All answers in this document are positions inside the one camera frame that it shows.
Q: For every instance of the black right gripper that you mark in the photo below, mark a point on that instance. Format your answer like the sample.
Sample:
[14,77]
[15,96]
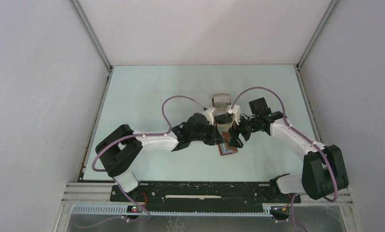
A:
[235,141]

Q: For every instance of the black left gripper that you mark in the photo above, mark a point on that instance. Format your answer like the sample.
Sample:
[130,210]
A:
[215,137]

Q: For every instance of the brown leather card holder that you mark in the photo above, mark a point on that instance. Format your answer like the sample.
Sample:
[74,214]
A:
[224,148]

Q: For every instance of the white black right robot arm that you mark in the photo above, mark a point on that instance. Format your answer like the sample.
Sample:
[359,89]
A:
[323,171]

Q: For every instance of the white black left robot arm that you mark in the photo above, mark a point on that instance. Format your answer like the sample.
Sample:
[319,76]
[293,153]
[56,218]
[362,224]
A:
[120,148]

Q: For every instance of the black card in tray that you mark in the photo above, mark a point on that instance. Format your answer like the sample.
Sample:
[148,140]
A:
[223,119]

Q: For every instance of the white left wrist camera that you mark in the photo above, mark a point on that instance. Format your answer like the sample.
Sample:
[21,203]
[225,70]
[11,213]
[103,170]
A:
[209,114]

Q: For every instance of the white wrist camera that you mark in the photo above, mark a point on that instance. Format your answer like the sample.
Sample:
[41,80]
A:
[234,111]
[209,114]

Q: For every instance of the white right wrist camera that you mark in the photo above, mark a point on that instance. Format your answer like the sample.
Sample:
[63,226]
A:
[234,111]

